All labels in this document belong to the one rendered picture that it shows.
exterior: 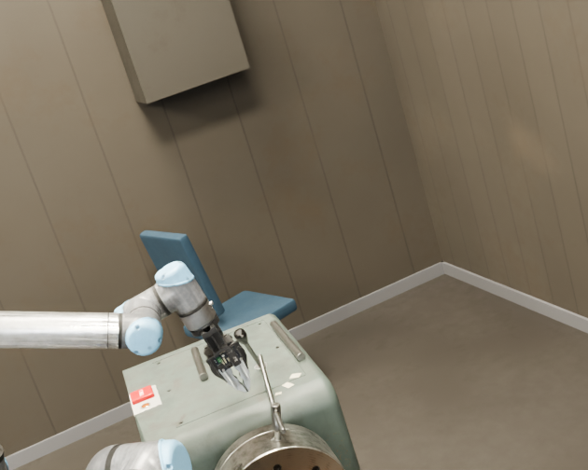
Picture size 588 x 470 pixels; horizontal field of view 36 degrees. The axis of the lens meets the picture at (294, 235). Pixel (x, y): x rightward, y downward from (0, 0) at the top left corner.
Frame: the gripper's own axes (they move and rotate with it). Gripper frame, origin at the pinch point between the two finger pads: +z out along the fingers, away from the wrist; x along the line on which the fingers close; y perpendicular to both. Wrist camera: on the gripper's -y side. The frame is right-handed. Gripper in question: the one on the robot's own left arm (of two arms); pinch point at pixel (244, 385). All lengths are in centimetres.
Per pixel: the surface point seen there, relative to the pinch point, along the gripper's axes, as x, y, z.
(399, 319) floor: 93, -286, 156
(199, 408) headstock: -12.7, -11.6, 4.1
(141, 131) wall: 22, -310, -17
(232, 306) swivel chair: 13, -272, 86
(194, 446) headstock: -17.3, 1.5, 5.3
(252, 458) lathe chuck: -6.8, 17.3, 7.6
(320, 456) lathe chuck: 6.1, 18.4, 16.2
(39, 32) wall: 4, -306, -88
